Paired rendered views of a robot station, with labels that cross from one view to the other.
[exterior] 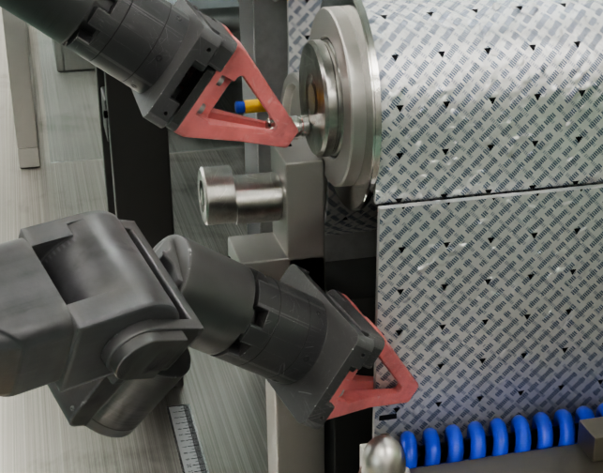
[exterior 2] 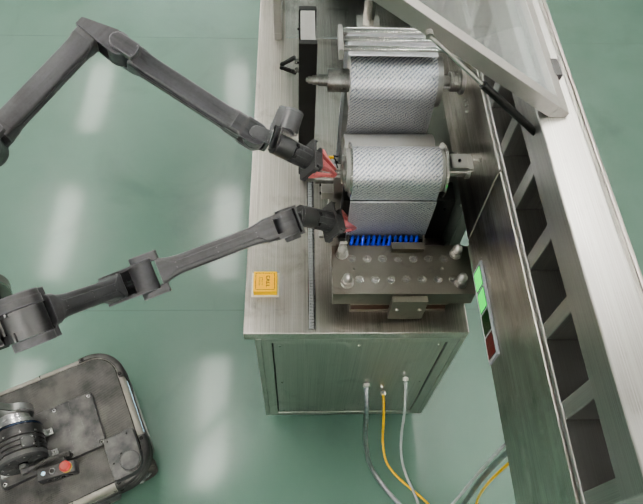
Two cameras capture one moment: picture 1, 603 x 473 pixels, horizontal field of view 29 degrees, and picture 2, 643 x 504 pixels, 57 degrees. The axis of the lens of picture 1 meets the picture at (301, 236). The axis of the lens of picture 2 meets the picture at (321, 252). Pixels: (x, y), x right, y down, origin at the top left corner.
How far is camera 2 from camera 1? 1.07 m
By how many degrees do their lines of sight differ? 36
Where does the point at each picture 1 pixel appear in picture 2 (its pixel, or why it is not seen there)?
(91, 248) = (284, 220)
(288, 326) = (325, 225)
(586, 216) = (400, 206)
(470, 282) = (370, 214)
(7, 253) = (268, 222)
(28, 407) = (270, 174)
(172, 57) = (308, 166)
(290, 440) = not seen: hidden behind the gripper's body
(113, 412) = not seen: hidden behind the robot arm
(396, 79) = (357, 181)
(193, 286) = (305, 221)
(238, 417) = not seen: hidden behind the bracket
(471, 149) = (373, 193)
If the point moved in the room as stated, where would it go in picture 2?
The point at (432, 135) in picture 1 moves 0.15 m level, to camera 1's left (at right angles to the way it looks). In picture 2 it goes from (364, 191) to (309, 180)
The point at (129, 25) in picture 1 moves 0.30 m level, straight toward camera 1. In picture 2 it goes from (298, 160) to (288, 260)
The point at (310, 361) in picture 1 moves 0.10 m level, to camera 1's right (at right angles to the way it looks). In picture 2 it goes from (329, 230) to (365, 236)
